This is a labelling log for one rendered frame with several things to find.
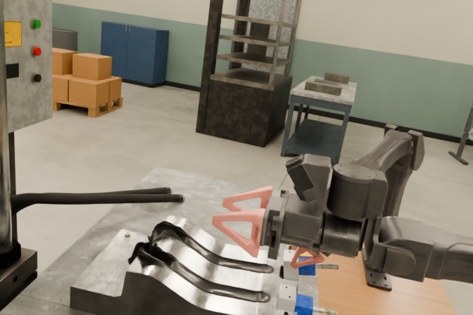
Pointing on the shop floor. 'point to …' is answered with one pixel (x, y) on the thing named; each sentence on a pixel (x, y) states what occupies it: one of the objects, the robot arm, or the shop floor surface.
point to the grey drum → (65, 39)
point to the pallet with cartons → (84, 82)
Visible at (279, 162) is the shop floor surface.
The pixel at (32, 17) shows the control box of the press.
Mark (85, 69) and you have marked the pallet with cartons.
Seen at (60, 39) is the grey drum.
